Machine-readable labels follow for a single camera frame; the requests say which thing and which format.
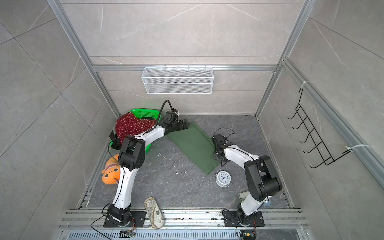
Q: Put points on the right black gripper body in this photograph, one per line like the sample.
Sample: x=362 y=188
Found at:
x=216 y=156

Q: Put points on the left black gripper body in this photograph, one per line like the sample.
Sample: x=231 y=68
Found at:
x=179 y=126

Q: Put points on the green skirt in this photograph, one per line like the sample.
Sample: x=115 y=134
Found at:
x=197 y=146

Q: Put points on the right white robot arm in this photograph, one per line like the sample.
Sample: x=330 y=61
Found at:
x=262 y=180

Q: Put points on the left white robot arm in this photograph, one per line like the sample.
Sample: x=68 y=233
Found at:
x=131 y=158

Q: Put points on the green plastic basket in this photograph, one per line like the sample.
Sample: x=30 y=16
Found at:
x=149 y=136

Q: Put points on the white round clock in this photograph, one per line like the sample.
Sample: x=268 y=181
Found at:
x=223 y=179

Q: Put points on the red polka dot skirt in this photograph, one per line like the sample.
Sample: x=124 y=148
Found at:
x=135 y=122

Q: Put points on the beige small remote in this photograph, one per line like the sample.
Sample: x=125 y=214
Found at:
x=243 y=195

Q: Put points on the blue grey insole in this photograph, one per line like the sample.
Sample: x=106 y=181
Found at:
x=266 y=203

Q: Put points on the orange plush toy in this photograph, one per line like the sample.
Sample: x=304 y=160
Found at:
x=111 y=172

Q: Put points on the patterned beige shoe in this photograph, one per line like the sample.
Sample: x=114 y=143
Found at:
x=155 y=214

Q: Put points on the white wire mesh basket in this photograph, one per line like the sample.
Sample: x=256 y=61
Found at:
x=178 y=80

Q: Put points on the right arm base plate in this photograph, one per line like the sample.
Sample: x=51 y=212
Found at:
x=238 y=218

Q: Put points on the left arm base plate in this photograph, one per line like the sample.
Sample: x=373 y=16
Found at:
x=135 y=218

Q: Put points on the black wall hook rack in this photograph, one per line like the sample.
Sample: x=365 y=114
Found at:
x=313 y=136

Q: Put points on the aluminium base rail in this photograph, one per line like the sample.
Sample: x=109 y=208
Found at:
x=195 y=224

